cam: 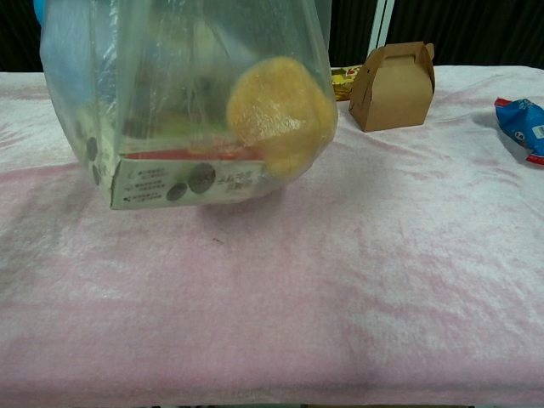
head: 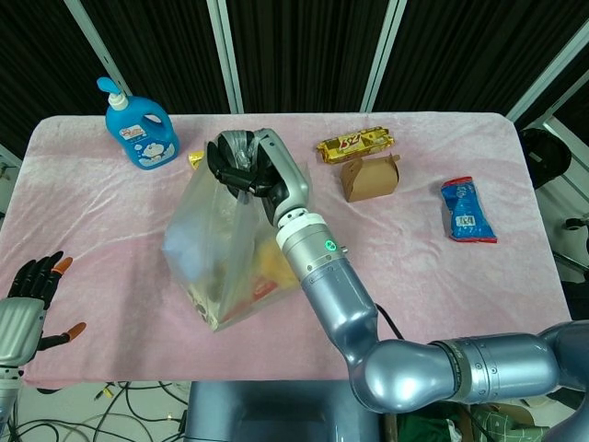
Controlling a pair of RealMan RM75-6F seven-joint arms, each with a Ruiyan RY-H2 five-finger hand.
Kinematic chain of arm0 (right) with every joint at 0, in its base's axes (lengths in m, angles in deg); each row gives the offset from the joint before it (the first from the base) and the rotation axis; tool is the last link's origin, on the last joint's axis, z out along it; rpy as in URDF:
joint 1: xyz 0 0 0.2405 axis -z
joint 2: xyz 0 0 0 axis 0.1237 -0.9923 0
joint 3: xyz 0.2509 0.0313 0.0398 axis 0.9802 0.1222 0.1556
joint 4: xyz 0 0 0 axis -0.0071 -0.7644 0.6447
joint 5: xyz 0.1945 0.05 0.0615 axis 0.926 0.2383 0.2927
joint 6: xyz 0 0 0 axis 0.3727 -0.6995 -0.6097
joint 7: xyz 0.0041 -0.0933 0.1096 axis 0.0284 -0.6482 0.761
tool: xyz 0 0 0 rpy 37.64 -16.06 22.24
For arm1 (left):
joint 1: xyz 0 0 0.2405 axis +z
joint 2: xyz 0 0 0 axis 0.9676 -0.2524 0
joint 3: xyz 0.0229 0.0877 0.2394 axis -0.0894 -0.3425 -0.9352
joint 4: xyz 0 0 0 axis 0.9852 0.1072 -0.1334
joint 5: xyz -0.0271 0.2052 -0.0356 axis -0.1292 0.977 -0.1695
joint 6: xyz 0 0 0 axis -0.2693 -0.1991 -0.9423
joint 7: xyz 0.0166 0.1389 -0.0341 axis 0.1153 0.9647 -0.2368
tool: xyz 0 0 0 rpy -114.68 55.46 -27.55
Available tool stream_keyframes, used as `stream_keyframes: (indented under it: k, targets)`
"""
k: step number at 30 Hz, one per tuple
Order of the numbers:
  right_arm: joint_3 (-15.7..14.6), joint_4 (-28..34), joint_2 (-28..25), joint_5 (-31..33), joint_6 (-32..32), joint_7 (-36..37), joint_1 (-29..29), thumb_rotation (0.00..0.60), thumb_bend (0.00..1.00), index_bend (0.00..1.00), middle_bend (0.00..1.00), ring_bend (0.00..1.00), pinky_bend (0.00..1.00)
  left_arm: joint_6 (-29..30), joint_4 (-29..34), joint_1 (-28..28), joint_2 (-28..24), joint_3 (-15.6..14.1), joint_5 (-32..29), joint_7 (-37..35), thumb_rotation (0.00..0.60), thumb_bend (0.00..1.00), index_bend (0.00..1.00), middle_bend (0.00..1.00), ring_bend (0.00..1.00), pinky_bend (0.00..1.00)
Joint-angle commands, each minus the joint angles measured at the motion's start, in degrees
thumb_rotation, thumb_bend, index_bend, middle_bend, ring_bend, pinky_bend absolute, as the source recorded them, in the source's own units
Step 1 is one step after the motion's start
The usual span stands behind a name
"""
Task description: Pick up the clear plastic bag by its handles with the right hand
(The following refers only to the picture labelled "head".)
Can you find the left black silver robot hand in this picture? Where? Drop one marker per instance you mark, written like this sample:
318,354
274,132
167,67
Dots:
20,322

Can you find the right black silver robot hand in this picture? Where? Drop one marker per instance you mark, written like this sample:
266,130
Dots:
285,175

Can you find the transparent plastic bag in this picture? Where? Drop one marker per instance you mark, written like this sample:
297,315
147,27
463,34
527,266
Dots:
216,239

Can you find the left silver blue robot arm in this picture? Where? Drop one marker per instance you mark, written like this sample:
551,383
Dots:
7,391

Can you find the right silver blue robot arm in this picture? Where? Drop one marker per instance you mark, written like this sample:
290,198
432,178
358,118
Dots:
340,294

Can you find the gold biscuit pack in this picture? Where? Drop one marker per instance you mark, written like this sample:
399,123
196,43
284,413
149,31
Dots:
354,145

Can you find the brown cardboard box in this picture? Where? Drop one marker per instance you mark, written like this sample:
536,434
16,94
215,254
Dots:
368,182

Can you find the yellow round sponge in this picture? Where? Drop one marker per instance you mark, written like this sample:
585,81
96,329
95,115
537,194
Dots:
271,262

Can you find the yellow snack pack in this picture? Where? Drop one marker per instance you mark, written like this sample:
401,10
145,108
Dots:
195,159

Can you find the light blue soft pack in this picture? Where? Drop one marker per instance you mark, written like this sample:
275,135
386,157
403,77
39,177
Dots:
184,251

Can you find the black curtain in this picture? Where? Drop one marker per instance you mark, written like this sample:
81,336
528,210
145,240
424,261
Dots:
299,46

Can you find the pink plush table cloth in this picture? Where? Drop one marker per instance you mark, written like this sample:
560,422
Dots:
115,230

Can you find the blue detergent bottle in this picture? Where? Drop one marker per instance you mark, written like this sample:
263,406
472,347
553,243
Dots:
142,138

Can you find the blue snack pack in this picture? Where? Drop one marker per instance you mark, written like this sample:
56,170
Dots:
467,216

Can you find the grey blue robot torso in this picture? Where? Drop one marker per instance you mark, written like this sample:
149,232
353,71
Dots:
276,414

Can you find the black stool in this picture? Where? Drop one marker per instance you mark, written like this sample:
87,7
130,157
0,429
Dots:
545,156

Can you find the white frame post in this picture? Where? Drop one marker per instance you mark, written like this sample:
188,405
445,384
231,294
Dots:
228,55
94,41
552,69
384,50

